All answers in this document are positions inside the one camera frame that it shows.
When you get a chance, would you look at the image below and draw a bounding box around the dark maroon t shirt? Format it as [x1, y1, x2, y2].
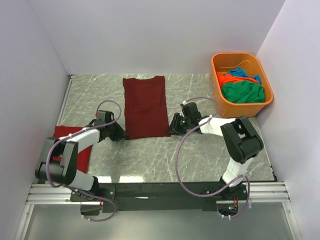
[122, 75, 170, 140]

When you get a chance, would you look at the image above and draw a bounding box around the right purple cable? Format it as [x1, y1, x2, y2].
[174, 96, 251, 219]

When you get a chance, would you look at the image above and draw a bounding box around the aluminium frame rail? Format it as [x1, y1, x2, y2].
[26, 182, 291, 205]

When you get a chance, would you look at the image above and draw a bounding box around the orange plastic basket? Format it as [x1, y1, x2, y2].
[210, 52, 274, 118]

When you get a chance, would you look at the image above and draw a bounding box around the green t shirt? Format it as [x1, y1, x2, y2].
[221, 80, 265, 104]

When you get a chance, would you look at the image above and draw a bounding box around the orange t shirt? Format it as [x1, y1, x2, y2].
[216, 72, 260, 87]

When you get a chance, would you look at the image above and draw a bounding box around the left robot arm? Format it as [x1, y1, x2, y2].
[35, 110, 129, 201]

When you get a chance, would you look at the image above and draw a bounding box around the blue t shirt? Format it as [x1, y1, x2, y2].
[224, 67, 262, 84]

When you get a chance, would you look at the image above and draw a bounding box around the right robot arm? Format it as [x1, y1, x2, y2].
[167, 102, 264, 200]

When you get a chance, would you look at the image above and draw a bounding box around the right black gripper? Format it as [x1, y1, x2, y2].
[166, 112, 192, 136]

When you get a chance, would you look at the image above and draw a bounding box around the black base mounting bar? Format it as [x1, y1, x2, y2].
[70, 181, 248, 213]

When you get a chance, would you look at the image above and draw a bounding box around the folded red t shirt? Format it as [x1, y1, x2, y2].
[51, 124, 94, 175]

